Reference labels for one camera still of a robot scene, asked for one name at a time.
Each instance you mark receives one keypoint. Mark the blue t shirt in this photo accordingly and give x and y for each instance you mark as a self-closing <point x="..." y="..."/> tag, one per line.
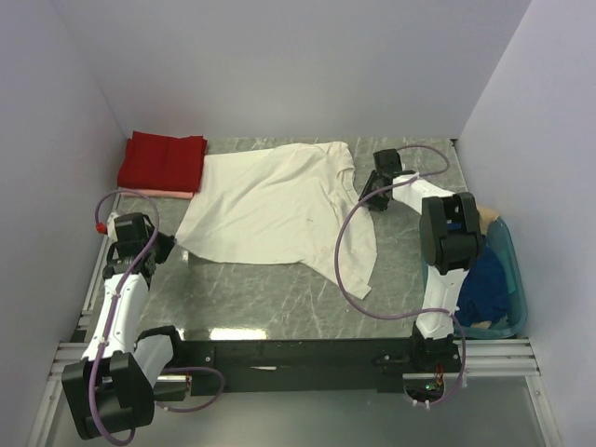
<point x="484" y="293"/>

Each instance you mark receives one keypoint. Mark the teal plastic basket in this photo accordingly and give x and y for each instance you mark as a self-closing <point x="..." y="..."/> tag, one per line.
<point x="499" y="239"/>

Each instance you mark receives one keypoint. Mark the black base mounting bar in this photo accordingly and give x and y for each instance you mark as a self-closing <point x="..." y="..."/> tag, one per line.
<point x="381" y="364"/>

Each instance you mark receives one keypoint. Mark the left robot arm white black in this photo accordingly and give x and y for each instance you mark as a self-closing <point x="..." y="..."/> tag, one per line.
<point x="111" y="389"/>

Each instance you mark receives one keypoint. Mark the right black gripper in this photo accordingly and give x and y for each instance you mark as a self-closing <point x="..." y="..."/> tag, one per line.
<point x="375" y="187"/>

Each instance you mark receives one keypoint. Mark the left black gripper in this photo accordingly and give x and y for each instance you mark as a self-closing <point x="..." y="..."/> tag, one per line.
<point x="164" y="244"/>

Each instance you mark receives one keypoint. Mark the folded red t shirt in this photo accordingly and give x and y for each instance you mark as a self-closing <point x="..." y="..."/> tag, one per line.
<point x="158" y="162"/>

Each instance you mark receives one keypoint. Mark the folded pink t shirt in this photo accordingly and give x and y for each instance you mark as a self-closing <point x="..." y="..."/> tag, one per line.
<point x="157" y="193"/>

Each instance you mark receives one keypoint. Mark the aluminium frame rail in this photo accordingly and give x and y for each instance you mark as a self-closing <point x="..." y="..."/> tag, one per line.
<point x="484" y="358"/>

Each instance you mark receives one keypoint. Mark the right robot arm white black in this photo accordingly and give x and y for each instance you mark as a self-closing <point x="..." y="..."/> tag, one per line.
<point x="451" y="242"/>

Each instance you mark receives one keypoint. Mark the beige t shirt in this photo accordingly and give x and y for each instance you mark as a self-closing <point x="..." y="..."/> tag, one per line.
<point x="486" y="217"/>

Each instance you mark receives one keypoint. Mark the white t shirt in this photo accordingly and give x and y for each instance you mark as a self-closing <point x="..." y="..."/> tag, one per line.
<point x="291" y="204"/>

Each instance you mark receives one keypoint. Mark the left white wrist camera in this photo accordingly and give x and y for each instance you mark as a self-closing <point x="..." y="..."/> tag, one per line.
<point x="104" y="226"/>

